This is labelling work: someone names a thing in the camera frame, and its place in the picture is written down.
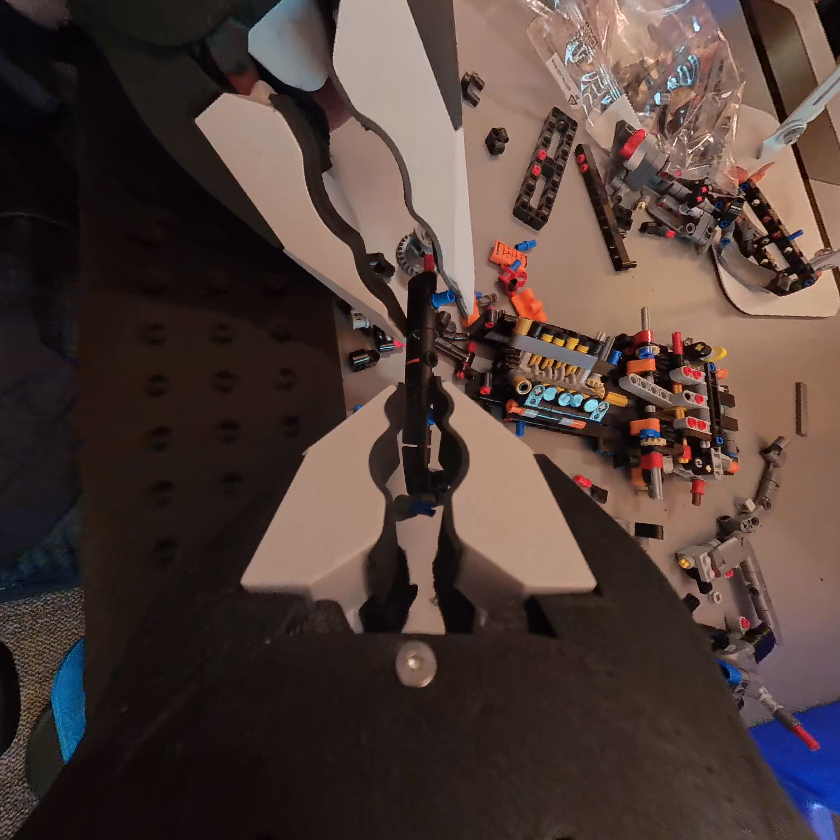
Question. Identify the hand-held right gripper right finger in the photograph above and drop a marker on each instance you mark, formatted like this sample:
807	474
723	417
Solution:
518	525

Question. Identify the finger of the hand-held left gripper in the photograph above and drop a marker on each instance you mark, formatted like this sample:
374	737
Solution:
262	164
407	98

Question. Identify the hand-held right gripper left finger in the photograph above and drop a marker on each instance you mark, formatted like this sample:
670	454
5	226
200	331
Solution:
321	518

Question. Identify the black lego frame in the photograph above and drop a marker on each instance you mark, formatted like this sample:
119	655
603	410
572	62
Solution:
525	197

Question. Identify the black lego arm assembly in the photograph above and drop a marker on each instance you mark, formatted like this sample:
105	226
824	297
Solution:
420	341

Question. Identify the black red lego piece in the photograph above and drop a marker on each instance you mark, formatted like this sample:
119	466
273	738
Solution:
590	489

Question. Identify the dark grey lego gear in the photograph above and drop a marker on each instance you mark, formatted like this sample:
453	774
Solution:
410	253

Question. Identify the multicolour lego chassis assembly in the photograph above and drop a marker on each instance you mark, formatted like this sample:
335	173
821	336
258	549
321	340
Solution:
656	407

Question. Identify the orange lego piece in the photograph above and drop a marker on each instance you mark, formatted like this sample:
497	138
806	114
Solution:
505	253

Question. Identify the grey lego steering assembly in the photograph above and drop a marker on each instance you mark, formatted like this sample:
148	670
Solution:
728	558

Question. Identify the clear bags of lego parts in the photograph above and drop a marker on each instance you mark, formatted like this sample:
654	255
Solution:
623	59

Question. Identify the long black lego beam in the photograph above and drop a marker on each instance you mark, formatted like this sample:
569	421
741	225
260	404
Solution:
607	216

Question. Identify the dark grey lego driveshaft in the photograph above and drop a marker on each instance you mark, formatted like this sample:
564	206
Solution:
774	472

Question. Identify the grey lego subassembly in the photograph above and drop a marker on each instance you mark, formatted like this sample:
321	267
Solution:
656	177

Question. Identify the blue grey lego piston assembly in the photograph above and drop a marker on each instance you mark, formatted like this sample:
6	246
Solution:
741	676

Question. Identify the dark grey lego axle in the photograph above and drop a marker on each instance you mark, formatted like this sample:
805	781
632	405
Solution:
801	407

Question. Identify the blue fabric item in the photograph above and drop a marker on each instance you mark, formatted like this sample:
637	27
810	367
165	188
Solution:
69	702

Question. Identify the white book stand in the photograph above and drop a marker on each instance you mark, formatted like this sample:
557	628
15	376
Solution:
754	302

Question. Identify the blue storage bin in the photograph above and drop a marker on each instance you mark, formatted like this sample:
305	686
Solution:
800	787

